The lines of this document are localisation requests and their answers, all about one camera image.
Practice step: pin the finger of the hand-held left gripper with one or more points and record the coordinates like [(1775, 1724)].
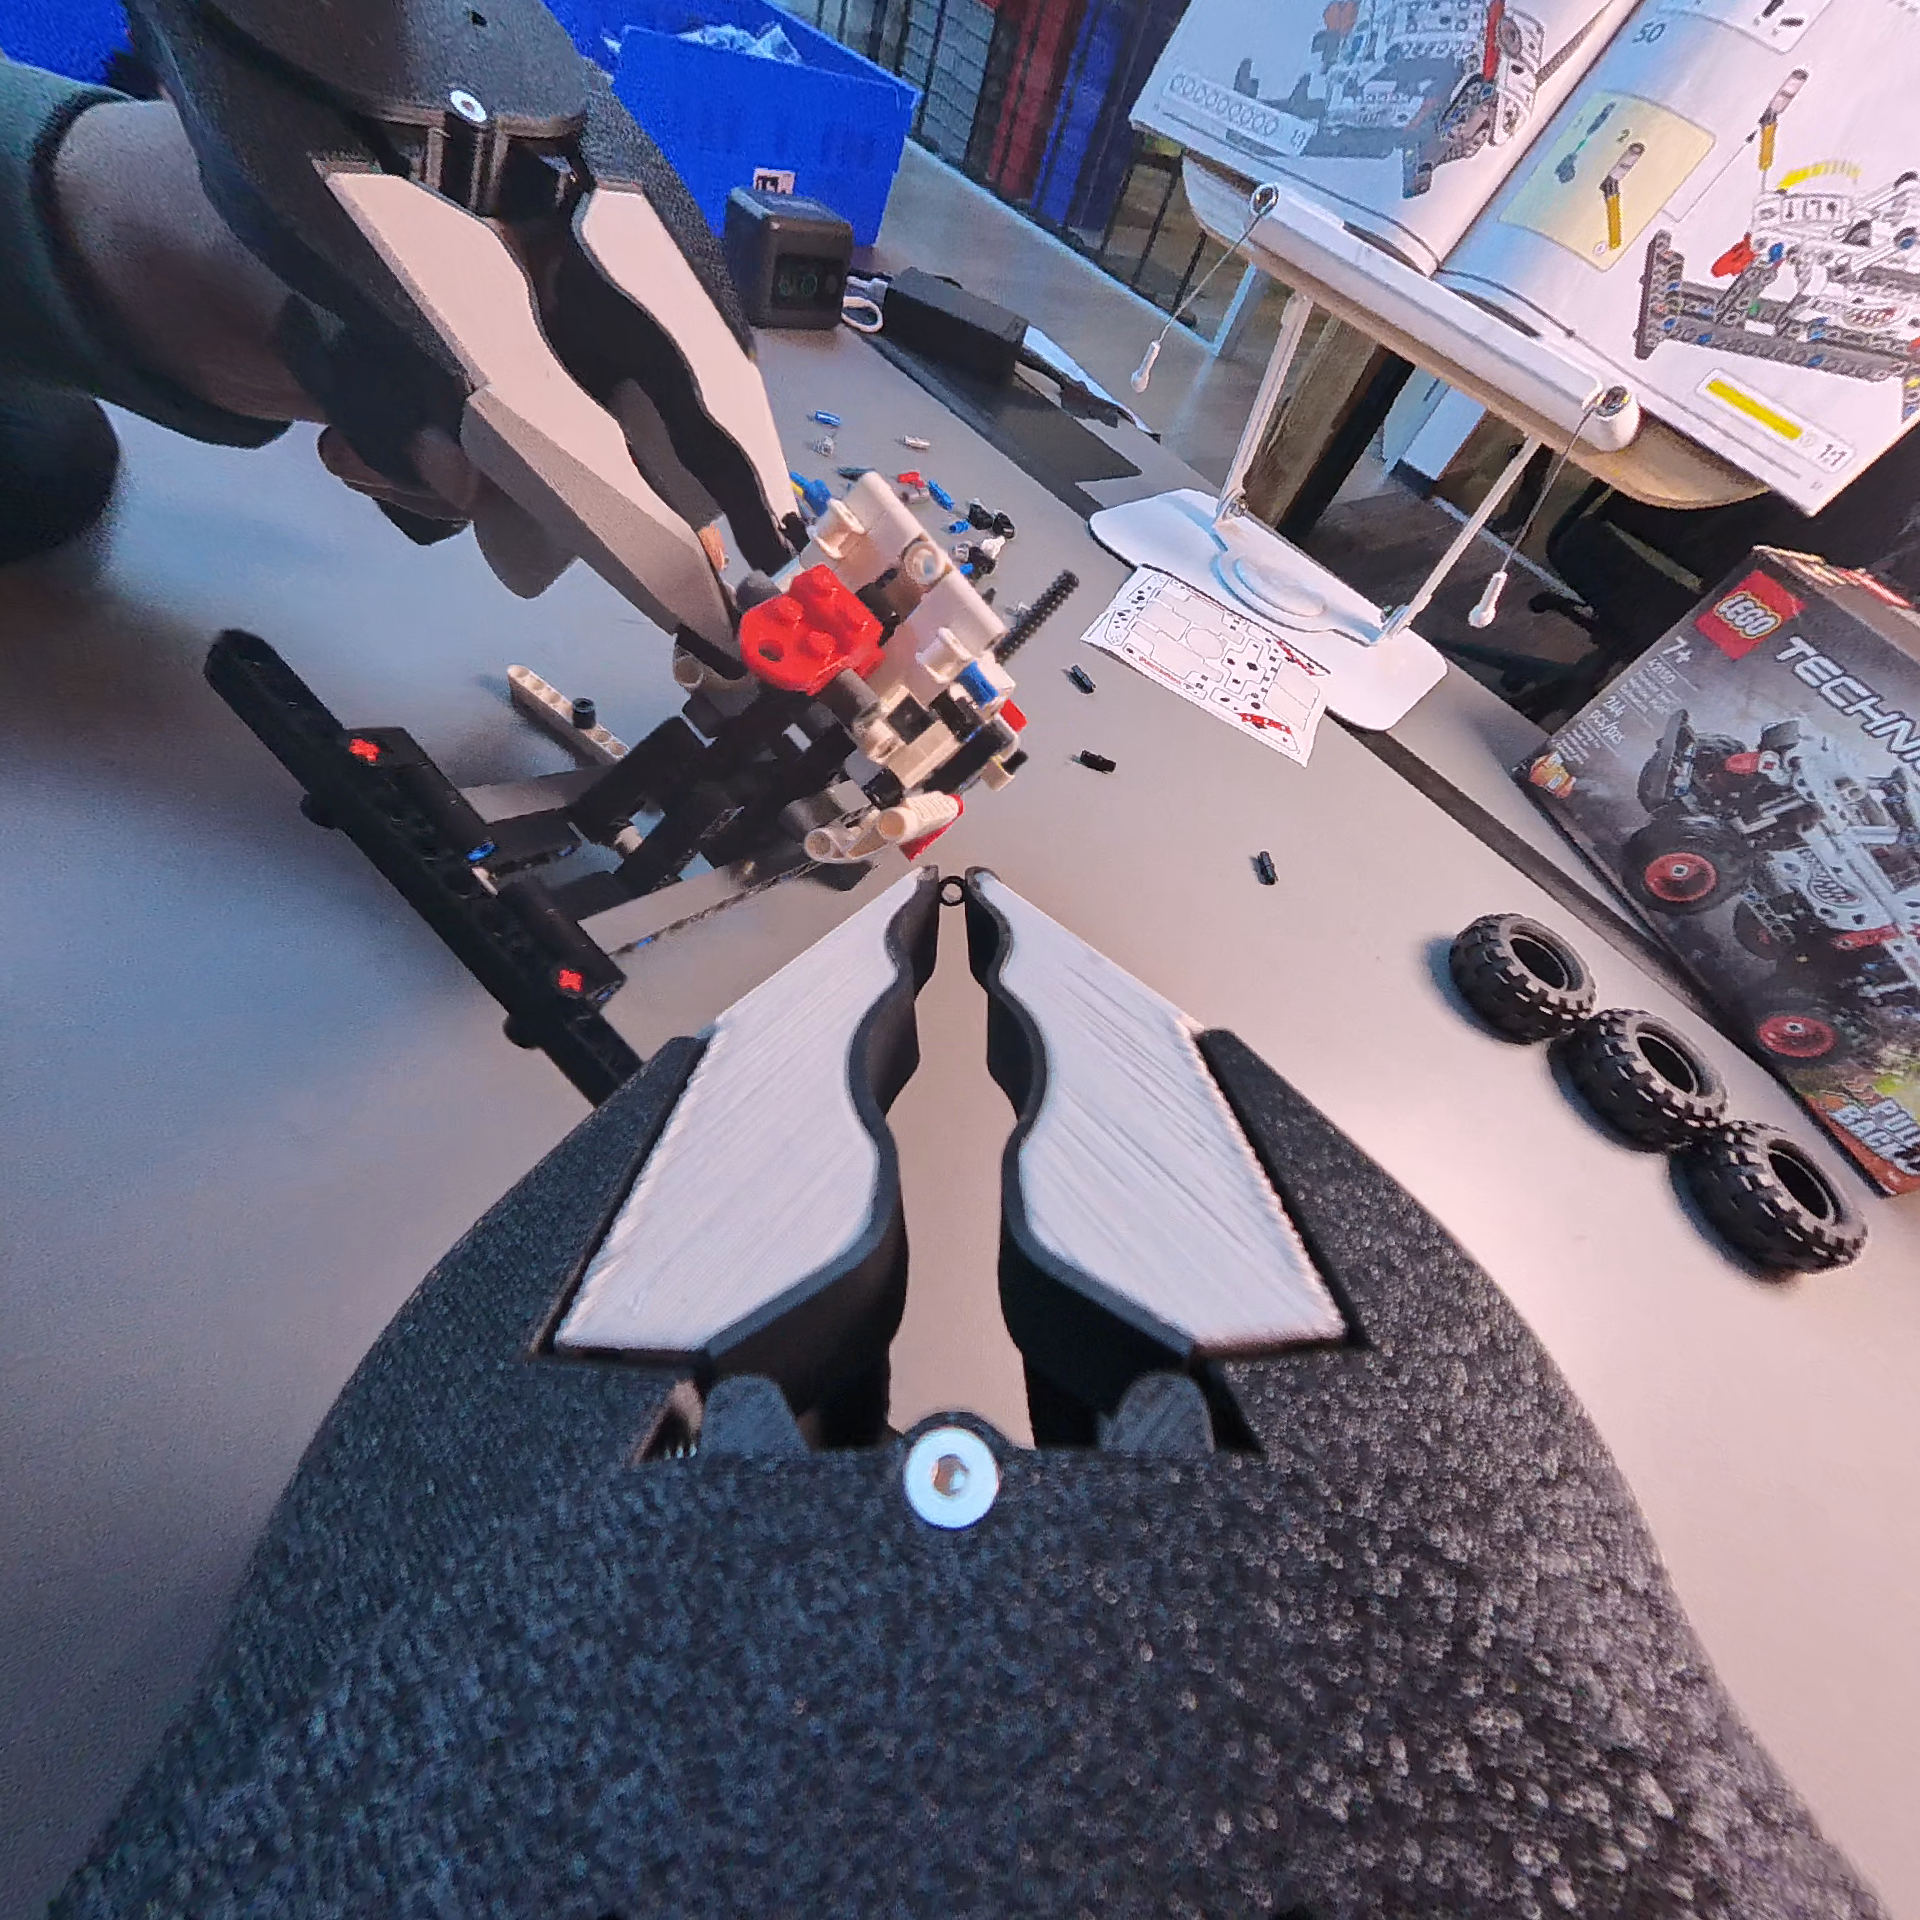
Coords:
[(696, 331), (497, 331)]

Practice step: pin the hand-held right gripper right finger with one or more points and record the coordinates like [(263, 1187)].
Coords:
[(1187, 1187)]

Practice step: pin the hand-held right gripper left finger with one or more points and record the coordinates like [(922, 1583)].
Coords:
[(736, 1187)]

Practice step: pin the brick-built truck model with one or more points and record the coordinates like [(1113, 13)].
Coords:
[(810, 625)]

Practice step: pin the pile of small brick pieces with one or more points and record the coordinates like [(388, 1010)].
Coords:
[(976, 527)]

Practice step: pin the building instruction booklet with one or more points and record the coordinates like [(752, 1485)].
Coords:
[(1771, 180)]

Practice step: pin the small black device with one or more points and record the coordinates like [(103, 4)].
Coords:
[(790, 264)]

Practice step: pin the black power adapter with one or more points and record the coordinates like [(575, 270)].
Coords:
[(955, 316)]

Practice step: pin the grey brick beam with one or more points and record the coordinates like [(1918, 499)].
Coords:
[(564, 706)]

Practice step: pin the sticker sheet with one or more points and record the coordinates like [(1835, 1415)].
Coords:
[(1217, 655)]

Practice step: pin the white book stand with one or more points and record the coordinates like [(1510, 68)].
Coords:
[(1261, 571)]

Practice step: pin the black toy set box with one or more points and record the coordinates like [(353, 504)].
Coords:
[(1771, 810)]

